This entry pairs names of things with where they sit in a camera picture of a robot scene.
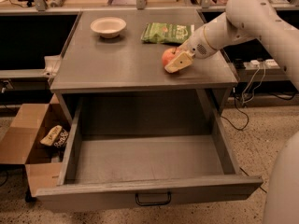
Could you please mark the green chip bag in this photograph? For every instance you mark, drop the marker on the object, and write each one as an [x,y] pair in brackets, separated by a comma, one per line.
[166,33]

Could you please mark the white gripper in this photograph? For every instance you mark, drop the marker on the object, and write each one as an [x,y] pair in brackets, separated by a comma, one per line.
[196,45]

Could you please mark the open grey bottom drawer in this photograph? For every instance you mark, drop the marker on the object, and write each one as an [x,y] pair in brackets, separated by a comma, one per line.
[121,146]

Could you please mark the white paper bowl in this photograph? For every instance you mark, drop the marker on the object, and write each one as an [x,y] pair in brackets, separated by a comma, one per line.
[108,27]

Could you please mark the open cardboard box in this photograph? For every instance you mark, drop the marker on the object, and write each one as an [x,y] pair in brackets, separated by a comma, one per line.
[21,143]

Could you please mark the snack bag in box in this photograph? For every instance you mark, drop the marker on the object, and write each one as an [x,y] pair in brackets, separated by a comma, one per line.
[56,137]

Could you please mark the white power strip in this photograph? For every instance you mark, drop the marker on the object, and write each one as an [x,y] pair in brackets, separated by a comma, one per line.
[269,63]

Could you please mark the black drawer handle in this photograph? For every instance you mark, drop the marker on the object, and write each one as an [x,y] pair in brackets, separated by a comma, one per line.
[153,199]

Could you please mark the red apple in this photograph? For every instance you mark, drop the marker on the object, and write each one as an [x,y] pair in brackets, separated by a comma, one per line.
[169,54]

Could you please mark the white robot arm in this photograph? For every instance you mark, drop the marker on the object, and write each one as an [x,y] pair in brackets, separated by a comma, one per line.
[244,20]

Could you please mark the grey cabinet counter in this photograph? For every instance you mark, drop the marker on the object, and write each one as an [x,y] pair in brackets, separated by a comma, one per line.
[92,64]

